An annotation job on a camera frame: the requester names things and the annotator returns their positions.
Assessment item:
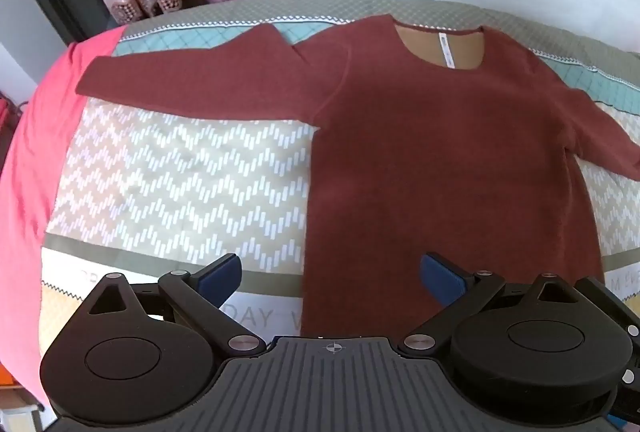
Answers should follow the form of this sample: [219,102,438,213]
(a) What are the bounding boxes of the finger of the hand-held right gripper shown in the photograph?
[574,277,640,340]

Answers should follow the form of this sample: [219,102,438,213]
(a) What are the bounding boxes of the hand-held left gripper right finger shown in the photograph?
[400,252,581,356]

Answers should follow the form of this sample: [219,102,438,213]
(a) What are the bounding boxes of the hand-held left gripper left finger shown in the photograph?
[89,253,267,356]

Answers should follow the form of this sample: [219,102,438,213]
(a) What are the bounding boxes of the rust red sweater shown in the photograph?
[76,13,640,338]

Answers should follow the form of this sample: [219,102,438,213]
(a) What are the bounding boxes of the patterned quilt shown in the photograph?
[37,0,640,363]

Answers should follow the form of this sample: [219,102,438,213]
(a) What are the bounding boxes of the red bed sheet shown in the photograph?
[0,24,131,409]

